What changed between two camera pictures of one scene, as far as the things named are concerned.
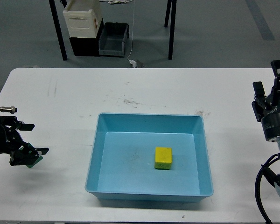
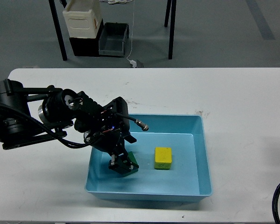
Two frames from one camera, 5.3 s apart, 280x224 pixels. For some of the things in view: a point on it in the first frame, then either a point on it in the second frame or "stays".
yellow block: (163, 157) stays
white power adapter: (133, 63) stays
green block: (39, 158) -> (132, 158)
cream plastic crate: (83, 18) stays
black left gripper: (1, 143) -> (106, 128)
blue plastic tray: (146, 157) stays
